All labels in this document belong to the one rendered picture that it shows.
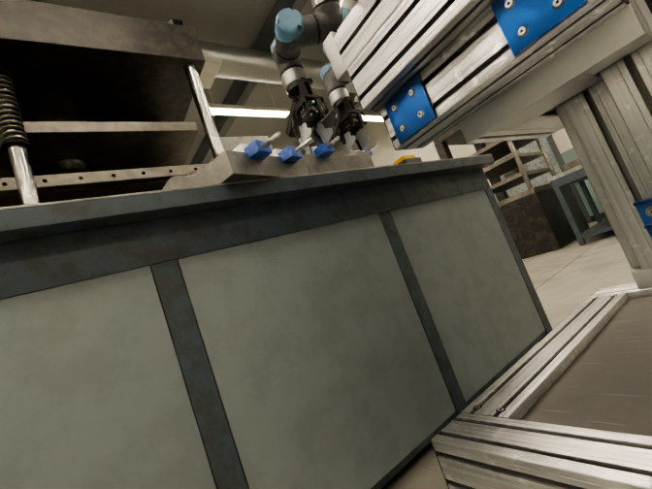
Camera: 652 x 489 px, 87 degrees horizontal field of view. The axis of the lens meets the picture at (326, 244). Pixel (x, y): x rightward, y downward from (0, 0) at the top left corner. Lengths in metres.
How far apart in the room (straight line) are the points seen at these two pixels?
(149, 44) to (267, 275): 1.48
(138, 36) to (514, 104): 1.72
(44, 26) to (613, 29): 1.87
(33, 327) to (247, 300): 0.35
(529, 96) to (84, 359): 0.84
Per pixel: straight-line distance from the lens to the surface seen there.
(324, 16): 1.12
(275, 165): 0.84
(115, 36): 2.02
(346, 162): 1.08
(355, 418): 0.89
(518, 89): 0.69
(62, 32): 1.98
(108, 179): 1.71
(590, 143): 0.77
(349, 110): 1.36
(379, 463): 0.94
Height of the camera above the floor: 0.52
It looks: 7 degrees up
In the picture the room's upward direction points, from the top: 20 degrees counter-clockwise
